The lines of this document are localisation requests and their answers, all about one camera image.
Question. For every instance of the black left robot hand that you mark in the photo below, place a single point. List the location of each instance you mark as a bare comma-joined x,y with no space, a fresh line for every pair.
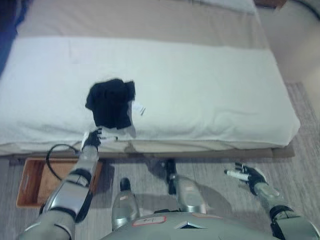
91,140

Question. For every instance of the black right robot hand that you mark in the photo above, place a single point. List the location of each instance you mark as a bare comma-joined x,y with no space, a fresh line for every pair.
255,176

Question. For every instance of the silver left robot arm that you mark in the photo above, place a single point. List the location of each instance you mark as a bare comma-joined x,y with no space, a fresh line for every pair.
67,195

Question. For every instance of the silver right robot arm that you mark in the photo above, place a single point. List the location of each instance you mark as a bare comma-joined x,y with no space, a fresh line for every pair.
287,217

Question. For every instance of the brown wicker basket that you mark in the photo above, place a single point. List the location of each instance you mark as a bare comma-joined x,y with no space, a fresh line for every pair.
32,185

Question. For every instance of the bed with white blanket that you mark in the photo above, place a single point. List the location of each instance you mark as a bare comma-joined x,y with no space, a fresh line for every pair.
137,20

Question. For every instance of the white folded bed sheet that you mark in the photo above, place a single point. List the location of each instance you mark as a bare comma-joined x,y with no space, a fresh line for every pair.
230,5

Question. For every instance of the black crumpled garment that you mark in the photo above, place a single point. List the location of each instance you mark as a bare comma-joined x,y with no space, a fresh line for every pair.
110,102

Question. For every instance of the grey woven rug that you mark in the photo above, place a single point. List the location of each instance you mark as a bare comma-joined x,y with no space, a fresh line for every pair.
295,155

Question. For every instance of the small white garment tag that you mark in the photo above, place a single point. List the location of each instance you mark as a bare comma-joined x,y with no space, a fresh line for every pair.
139,108

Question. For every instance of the silver right robot leg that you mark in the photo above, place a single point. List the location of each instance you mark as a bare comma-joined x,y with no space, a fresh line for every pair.
190,195

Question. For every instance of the silver robot leg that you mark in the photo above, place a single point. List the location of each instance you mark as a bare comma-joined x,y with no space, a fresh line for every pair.
125,206
190,195

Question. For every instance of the silver left robot leg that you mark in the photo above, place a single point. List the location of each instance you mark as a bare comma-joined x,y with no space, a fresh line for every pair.
125,206

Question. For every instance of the black right robot foot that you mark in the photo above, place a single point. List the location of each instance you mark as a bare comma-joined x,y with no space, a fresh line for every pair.
171,170

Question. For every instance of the red-bordered white label sticker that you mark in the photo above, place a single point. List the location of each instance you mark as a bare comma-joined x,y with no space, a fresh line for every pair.
149,220

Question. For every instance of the grey robot torso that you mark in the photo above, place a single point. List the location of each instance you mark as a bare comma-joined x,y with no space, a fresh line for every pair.
165,231

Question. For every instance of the brown bed frame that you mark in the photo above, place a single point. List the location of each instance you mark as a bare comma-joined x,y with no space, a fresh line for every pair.
282,151

